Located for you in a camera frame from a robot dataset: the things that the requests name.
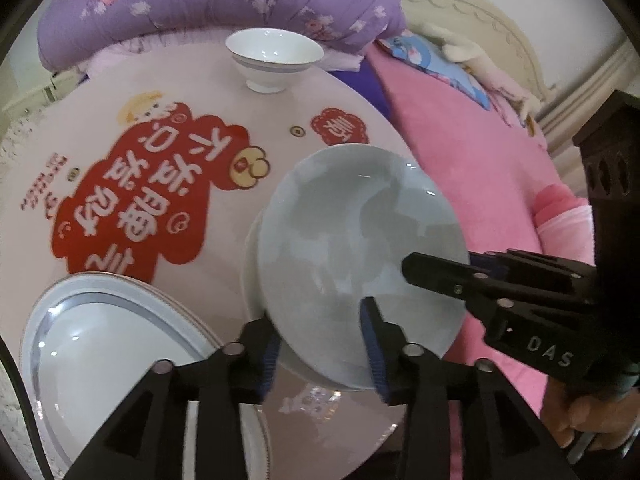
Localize cream carved headboard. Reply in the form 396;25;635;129
394;0;640;188

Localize dark purple cloth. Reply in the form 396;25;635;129
332;66;397;122

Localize person's right hand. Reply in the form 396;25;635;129
541;374;640;457

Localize blue cartoon pillow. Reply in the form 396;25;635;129
377;30;492;111

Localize pink blanket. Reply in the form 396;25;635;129
364;41;598;480

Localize large blue-rimmed plate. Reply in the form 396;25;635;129
21;271;275;480

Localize cream plush toy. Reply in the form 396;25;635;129
424;21;545;137

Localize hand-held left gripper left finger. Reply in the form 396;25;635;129
65;317;282;480

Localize round pink printed table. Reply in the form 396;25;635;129
0;42;417;480

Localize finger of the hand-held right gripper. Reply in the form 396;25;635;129
469;249;597;306
402;252;516;318

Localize lilac fluffy cloth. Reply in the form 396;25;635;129
82;29;363;77

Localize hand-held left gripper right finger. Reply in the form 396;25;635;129
360;297;571;480

